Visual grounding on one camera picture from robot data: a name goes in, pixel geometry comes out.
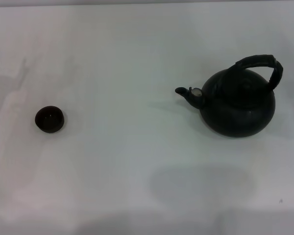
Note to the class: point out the dark brown teacup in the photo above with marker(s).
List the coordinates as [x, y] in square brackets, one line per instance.
[49, 119]

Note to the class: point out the black round teapot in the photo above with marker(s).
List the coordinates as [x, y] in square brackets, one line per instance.
[237, 110]

